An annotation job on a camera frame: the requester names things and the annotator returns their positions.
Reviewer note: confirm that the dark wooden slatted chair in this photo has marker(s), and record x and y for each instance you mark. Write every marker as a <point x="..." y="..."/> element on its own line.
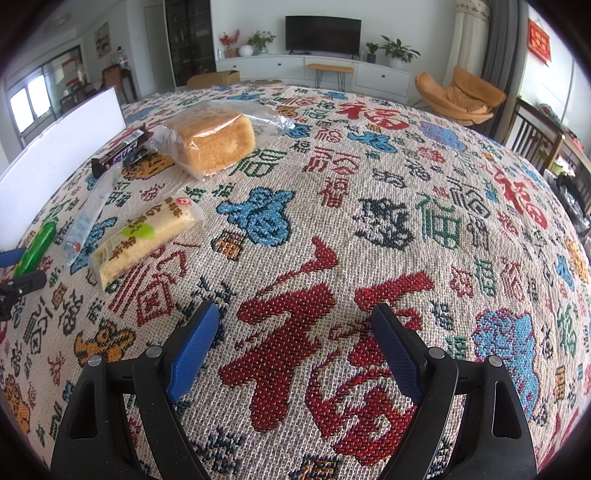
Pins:
<point x="531" y="134"/>

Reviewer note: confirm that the dark wooden dining chair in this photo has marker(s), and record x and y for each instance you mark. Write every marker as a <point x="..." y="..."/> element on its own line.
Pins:
<point x="117" y="81"/>

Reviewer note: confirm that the yellow cake packet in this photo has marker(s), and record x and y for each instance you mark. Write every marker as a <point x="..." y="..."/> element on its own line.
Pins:
<point x="138" y="240"/>

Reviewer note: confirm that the covered standing air conditioner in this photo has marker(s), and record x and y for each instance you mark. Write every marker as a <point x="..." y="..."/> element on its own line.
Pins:
<point x="471" y="41"/>

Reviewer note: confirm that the white round vase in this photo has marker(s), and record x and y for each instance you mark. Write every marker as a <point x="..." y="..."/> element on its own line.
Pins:
<point x="245" y="50"/>

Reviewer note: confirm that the red flower vase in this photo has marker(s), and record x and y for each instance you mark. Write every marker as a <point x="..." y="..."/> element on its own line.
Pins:
<point x="229" y="40"/>

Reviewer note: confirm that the dark chocolate bar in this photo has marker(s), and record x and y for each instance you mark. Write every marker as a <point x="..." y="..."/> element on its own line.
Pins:
<point x="117" y="150"/>

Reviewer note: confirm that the brown cardboard box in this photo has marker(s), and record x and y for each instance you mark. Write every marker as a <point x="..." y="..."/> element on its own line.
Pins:
<point x="212" y="79"/>

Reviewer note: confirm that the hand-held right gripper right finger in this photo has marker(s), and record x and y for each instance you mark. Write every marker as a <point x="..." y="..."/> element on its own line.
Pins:
<point x="397" y="355"/>

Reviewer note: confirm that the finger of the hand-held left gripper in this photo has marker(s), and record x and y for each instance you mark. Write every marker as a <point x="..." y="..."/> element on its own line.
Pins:
<point x="10" y="257"/>
<point x="23" y="284"/>

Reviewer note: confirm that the wooden bench with metal legs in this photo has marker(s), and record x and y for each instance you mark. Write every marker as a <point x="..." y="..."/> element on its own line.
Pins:
<point x="330" y="68"/>

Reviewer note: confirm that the green snack packet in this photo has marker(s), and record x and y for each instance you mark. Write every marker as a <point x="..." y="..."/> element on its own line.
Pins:
<point x="37" y="242"/>

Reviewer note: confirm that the small dark snack packet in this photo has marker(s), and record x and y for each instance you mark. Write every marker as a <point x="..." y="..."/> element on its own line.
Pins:
<point x="138" y="158"/>

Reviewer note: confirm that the large leafy potted plant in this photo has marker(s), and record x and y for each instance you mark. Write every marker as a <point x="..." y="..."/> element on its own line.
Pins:
<point x="398" y="50"/>

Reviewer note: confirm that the printed woven blanket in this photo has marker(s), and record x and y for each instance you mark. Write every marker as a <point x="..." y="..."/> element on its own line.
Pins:
<point x="323" y="221"/>

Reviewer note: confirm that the bushy green potted plant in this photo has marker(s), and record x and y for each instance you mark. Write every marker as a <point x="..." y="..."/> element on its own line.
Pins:
<point x="261" y="41"/>

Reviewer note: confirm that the grey curtain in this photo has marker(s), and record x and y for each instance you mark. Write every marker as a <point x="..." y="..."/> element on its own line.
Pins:
<point x="505" y="46"/>

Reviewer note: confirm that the black flat television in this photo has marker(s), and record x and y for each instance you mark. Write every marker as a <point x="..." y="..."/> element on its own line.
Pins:
<point x="323" y="34"/>

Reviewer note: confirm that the black display cabinet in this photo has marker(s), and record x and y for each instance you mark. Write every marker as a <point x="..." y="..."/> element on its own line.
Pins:
<point x="189" y="41"/>

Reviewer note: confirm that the orange lounge chair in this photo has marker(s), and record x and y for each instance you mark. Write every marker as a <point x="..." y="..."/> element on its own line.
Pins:
<point x="461" y="94"/>

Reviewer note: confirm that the balcony glass door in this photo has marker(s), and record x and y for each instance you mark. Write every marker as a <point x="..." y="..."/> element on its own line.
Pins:
<point x="41" y="92"/>

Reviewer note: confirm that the bagged bread loaf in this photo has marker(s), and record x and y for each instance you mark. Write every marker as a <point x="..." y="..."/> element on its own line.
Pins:
<point x="212" y="141"/>

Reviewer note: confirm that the small potted plant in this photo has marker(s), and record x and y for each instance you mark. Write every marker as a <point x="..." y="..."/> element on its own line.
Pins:
<point x="371" y="48"/>

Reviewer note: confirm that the white television cabinet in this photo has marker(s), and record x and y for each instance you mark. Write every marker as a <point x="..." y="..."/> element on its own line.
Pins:
<point x="268" y="69"/>

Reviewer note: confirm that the framed wall picture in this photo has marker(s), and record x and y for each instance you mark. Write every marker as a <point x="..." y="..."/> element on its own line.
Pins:
<point x="102" y="40"/>

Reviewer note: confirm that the red wall hanging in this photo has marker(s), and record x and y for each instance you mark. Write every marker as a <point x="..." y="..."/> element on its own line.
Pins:
<point x="539" y="41"/>

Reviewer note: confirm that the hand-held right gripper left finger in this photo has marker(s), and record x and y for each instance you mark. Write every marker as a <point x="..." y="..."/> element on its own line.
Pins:
<point x="194" y="355"/>

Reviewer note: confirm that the cluttered wooden table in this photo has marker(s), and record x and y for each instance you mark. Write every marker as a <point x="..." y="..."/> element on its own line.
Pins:
<point x="577" y="147"/>

